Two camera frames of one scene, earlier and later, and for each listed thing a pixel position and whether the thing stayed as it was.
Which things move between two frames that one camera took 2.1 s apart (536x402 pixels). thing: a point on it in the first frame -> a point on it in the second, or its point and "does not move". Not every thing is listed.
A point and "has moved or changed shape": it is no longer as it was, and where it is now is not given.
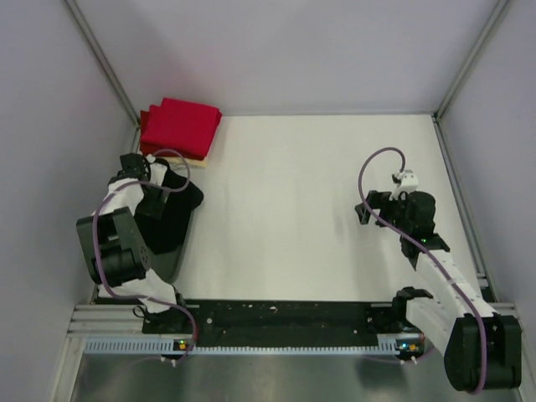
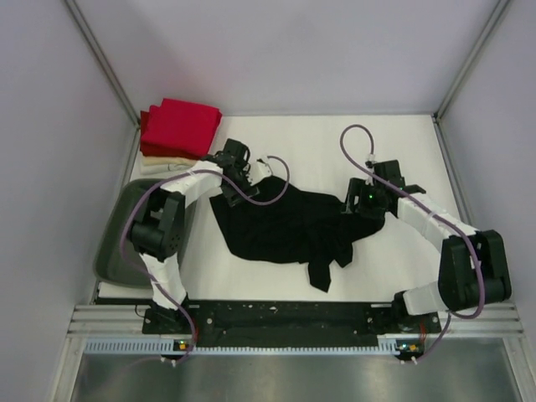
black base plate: (275, 323) does not move
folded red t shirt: (180, 126) does not move
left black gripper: (154, 208) -> (245, 172)
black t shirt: (181, 198) has moved or changed shape
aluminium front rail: (107, 321) does not move
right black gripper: (380, 200) -> (358, 187)
